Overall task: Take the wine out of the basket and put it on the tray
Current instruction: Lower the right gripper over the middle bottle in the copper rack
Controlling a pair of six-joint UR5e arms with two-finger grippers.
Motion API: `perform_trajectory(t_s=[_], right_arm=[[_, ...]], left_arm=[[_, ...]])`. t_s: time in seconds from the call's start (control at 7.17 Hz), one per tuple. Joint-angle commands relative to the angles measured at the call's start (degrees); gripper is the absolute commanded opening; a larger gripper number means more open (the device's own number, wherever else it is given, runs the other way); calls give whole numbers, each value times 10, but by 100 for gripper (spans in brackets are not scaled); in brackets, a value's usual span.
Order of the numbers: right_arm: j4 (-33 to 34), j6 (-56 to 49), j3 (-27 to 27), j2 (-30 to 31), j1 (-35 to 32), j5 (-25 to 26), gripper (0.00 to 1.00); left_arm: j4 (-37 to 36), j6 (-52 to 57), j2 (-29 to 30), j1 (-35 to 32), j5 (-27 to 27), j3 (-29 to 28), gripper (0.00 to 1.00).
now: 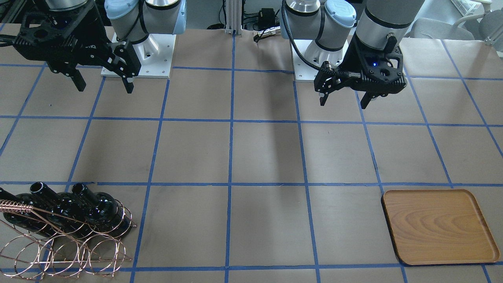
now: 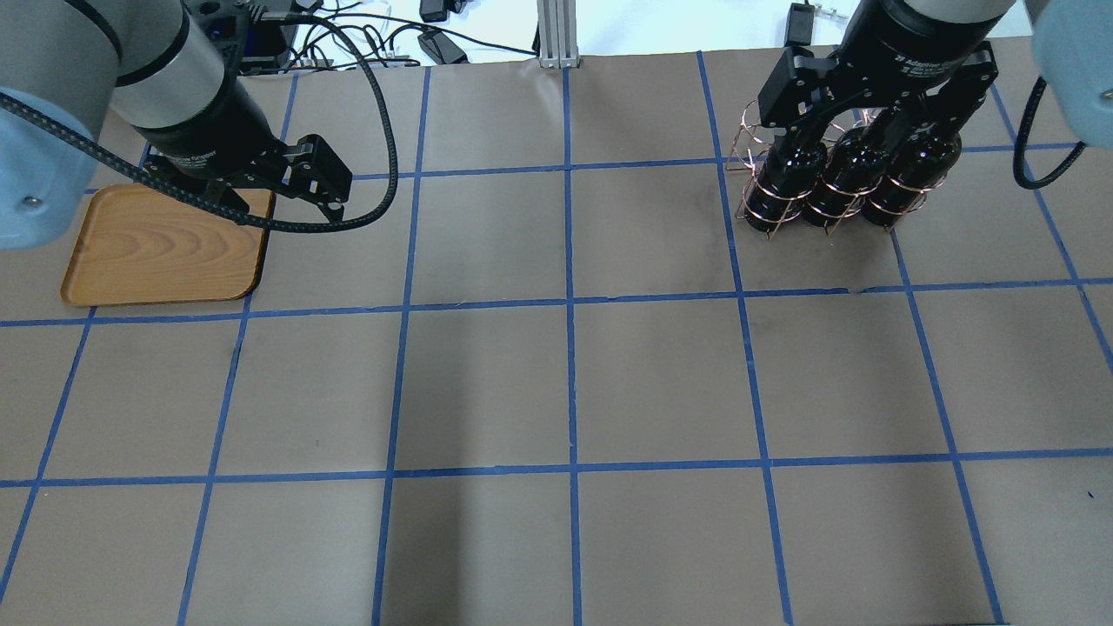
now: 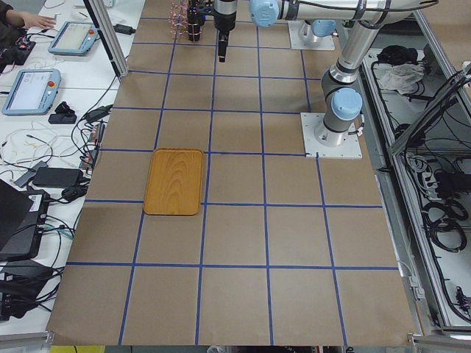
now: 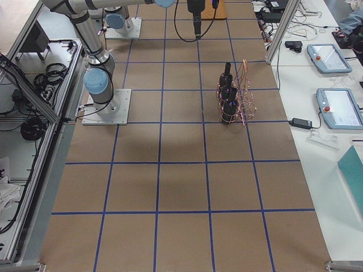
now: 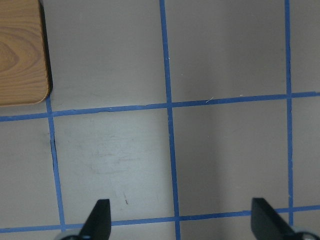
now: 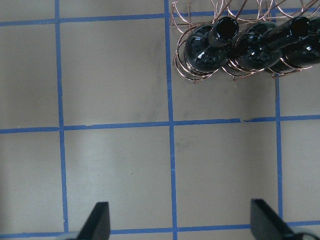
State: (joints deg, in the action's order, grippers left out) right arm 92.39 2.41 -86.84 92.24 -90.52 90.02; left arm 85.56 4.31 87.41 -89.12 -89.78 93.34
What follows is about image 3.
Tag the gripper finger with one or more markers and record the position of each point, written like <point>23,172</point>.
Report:
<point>223,38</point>

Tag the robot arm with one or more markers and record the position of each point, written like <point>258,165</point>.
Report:
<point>343,102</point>
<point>324,14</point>

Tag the dark wine bottle left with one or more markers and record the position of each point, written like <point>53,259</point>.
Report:
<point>194,21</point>

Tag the wooden tray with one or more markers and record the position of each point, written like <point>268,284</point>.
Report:
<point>174,183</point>

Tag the person hand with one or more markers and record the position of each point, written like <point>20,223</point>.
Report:
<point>34,20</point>

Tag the small black power brick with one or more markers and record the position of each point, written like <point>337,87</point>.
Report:
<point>124,29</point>

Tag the upper teach pendant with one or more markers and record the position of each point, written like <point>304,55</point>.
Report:
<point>74,38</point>

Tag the teach pendant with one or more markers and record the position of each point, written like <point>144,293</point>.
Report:
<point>74,38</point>
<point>33,92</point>

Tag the white cloth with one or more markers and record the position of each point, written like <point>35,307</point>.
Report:
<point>402,78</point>

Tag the lower teach pendant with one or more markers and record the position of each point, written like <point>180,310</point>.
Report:
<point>33,92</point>

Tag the black power adapter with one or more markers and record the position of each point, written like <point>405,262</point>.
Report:
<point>57,177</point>

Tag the black laptop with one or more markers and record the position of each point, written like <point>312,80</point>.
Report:
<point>22,215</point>

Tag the copper wire bottle basket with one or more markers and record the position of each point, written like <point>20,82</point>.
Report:
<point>178,18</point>

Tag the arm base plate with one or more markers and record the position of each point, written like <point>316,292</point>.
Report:
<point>322,143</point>
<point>312,35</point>

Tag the aluminium frame post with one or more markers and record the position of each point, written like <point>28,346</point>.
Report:
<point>101,20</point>

